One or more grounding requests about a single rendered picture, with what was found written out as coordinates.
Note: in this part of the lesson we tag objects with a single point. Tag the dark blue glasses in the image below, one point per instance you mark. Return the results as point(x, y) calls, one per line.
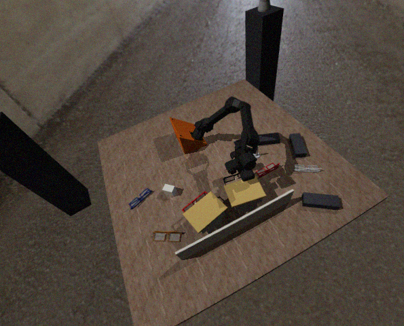
point(143, 195)

